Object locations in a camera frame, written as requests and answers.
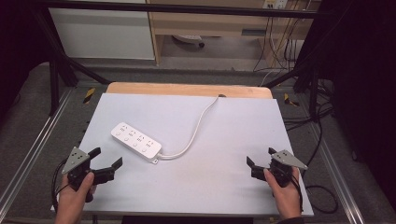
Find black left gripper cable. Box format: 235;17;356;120
50;159;70;213

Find aluminium floor rail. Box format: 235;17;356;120
306;122;366;224
0;88;75;214

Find person's left hand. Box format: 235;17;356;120
54;171;96;218

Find white wall socket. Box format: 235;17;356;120
262;0;290;10

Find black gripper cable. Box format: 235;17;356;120
297;174;339;215
50;159;70;213

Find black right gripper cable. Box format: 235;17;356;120
297;174;339;215

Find white cabinet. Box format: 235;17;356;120
49;0;156;61

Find grey chair base foot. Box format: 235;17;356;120
171;34;206;49

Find black metal crossbar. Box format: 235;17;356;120
36;1;325;20

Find black metal stand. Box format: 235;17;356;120
264;54;323;123
32;8;111;117

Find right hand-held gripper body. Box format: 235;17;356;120
257;149;309;189

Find white table board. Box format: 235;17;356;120
50;92;315;217

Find white power strip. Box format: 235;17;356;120
110;121;163;165

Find person's right hand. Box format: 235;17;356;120
262;166;304;220

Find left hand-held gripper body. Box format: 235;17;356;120
61;146;104;203

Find white power strip cable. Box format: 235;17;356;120
157;94;221;161

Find wooden table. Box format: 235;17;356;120
106;81;274;100

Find wooden desk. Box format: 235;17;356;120
146;0;322;67

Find person's dark clothing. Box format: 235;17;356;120
120;216;255;224

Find black curtain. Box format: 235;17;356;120
0;0;52;122
295;0;396;214

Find black floor cables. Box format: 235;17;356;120
283;78;335;167

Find cables under desk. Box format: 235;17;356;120
252;0;312;73

